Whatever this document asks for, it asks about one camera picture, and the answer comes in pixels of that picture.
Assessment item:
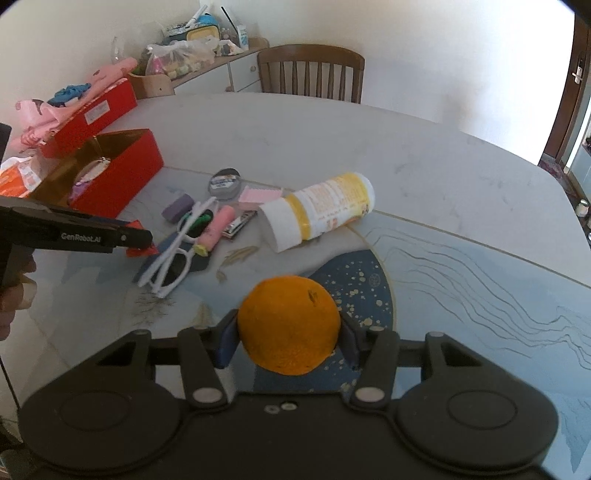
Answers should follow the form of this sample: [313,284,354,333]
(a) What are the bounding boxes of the roll-on deodorant bottle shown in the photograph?
[208,168,243,200]

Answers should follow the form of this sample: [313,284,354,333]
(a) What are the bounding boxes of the person's left hand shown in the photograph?
[0,256,38,342]

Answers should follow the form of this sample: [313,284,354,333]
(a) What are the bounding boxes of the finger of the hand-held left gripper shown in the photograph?
[110,220,154,250]

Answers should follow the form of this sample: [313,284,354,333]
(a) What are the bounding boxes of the orange fruit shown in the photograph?
[237,275,341,376]

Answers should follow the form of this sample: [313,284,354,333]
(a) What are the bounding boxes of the white sunglasses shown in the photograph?
[136,198,219,297]

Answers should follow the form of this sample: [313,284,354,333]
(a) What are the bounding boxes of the brown door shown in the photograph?
[538,18,591,168]

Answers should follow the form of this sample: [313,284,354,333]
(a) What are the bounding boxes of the orange and white packet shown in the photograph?
[0,156,48,199]

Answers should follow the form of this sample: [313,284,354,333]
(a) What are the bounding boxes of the wooden sideboard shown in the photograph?
[128,38,271,100]

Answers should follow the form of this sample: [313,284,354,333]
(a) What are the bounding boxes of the yellow and teal container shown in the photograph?
[175,14,223,46]

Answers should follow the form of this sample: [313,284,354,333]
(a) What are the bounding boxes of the wooden chair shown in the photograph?
[256,44,366,105]

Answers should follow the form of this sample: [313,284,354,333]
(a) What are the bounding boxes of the pink eraser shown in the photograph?
[238,182,283,205]

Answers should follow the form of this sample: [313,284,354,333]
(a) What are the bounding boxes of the round mirror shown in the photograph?
[73,158,110,186]

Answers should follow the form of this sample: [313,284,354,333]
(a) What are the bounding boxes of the purple eraser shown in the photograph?
[161,194,194,225]

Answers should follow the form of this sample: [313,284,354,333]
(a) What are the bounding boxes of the red orange wrapper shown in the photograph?
[124,219,158,258]

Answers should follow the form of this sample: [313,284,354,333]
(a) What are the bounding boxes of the yellow and white bottle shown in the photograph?
[257,172,376,254]

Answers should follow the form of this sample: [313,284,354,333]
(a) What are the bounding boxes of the clear plastic bag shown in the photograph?
[145,39,218,78]

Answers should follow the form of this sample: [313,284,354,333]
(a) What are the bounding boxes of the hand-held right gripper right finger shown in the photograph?
[339,316,486,411]

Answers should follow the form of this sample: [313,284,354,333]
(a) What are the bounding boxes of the red metal box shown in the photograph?
[28,129,165,220]

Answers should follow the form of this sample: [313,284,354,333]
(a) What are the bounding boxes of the blue cloth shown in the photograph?
[48,83,92,106]

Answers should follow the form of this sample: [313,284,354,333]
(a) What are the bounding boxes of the pink tube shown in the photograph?
[193,205,235,258]

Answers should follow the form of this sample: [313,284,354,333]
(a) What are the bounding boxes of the pink printed bag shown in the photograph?
[7,58,139,151]

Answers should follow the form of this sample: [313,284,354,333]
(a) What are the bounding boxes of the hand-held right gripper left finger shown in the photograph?
[95,310,241,410]

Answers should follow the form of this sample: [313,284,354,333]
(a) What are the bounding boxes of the printed table mat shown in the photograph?
[14,164,591,472]

